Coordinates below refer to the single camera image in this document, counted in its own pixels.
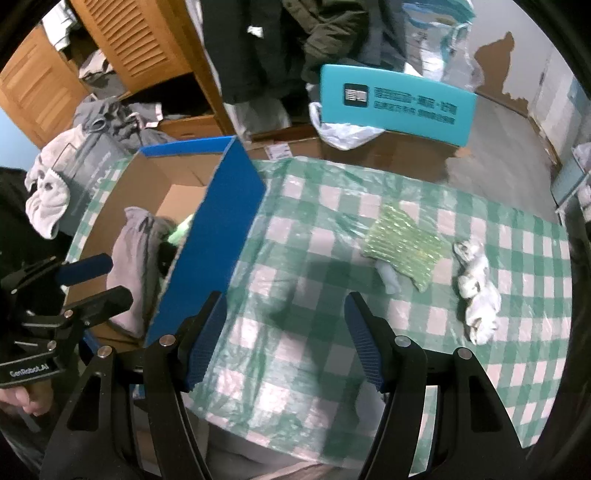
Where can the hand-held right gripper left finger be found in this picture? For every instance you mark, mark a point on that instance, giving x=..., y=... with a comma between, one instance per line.
x=205, y=346

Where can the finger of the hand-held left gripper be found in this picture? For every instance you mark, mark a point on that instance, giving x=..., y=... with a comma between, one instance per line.
x=101, y=304
x=87, y=270

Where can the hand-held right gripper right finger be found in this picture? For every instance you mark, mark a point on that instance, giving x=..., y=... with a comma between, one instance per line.
x=364, y=341

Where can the grey cloth pouch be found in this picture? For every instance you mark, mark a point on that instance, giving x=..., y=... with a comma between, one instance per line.
x=134, y=267

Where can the pale blue cloth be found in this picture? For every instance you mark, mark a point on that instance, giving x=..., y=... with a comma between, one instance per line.
x=390, y=277

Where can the light green cloth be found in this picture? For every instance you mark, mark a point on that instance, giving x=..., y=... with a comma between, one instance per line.
x=178, y=233

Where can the green glitter sponge cloth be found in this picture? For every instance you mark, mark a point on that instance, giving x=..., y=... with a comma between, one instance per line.
x=401, y=244

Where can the blue cardboard box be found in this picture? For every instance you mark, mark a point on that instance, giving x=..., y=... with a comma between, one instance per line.
x=221, y=230

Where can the white socks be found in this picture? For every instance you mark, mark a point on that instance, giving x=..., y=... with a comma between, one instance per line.
x=478, y=295

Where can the person's left hand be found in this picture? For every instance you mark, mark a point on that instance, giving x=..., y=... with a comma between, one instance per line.
x=27, y=399

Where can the green checked tablecloth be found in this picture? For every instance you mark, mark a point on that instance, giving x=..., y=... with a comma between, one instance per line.
x=323, y=277

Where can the white towel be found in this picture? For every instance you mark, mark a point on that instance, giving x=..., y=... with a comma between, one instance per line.
x=46, y=198

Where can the grey printed tote bag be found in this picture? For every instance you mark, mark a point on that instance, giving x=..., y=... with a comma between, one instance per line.
x=92, y=175

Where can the grey hoodie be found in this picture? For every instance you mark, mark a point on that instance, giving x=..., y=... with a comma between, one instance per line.
x=115, y=120

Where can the brown cardboard box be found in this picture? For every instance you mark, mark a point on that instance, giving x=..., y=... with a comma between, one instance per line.
x=406, y=157

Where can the grey folded clothes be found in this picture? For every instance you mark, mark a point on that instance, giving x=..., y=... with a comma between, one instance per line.
x=97, y=64

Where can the white hanging garment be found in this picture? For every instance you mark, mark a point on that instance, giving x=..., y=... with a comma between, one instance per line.
x=258, y=115

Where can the wooden louvred cabinet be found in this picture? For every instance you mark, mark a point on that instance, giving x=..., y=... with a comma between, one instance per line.
x=129, y=41

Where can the pale blue bin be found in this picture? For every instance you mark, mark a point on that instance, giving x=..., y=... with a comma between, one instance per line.
x=570, y=184

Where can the teal cardboard box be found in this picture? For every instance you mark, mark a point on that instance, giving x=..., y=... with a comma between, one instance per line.
x=392, y=83

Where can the black hanging coat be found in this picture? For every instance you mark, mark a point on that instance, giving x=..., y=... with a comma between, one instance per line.
x=258, y=55

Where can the olive green hanging jacket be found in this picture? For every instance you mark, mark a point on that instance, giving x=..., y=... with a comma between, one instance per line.
x=332, y=41

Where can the blue white plastic bag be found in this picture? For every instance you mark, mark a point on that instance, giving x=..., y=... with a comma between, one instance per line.
x=429, y=41

